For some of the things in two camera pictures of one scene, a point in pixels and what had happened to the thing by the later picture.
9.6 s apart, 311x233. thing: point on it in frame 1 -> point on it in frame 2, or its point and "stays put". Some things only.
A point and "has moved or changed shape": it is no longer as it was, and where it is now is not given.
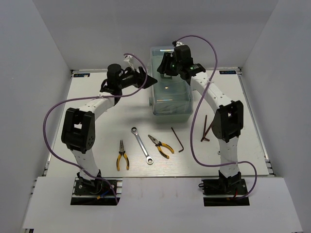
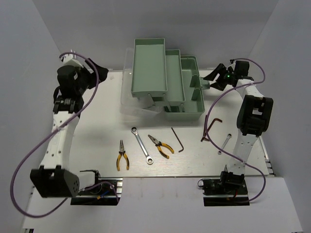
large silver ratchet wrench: (149, 159) stays put
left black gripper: (139, 76) -> (82, 69)
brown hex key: (178, 140) stays put
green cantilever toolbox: (169, 96) has moved or changed shape
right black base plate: (221, 192) stays put
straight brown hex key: (205, 125) stays put
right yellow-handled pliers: (158, 143) stays put
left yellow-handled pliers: (122, 151) stays put
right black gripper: (164, 67) -> (221, 69)
